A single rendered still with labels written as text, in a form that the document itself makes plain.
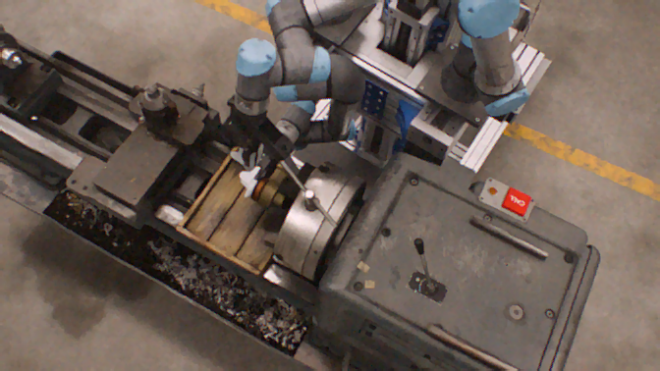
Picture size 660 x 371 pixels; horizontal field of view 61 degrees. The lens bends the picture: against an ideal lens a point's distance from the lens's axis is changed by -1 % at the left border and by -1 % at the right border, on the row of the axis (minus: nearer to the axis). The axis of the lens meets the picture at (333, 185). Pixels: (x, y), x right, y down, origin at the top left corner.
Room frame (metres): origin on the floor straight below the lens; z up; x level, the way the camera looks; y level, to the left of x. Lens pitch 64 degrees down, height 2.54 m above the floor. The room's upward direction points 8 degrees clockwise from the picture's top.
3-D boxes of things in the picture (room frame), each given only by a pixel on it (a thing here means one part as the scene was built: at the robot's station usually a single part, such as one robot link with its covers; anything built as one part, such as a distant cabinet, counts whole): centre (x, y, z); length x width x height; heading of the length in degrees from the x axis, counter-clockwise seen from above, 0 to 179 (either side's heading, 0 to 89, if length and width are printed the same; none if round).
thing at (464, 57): (1.06, -0.35, 1.33); 0.13 x 0.12 x 0.14; 24
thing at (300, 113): (0.92, 0.14, 1.08); 0.11 x 0.08 x 0.09; 158
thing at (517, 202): (0.64, -0.47, 1.26); 0.06 x 0.06 x 0.02; 69
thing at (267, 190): (0.65, 0.17, 1.08); 0.09 x 0.09 x 0.09; 69
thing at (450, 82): (1.07, -0.35, 1.21); 0.15 x 0.15 x 0.10
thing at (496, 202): (0.65, -0.45, 1.23); 0.13 x 0.08 x 0.05; 69
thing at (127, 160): (0.83, 0.58, 0.95); 0.43 x 0.17 x 0.05; 159
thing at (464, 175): (0.70, -0.31, 1.24); 0.09 x 0.08 x 0.03; 69
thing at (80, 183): (0.83, 0.63, 0.90); 0.47 x 0.30 x 0.06; 159
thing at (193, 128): (0.87, 0.53, 0.99); 0.20 x 0.10 x 0.05; 69
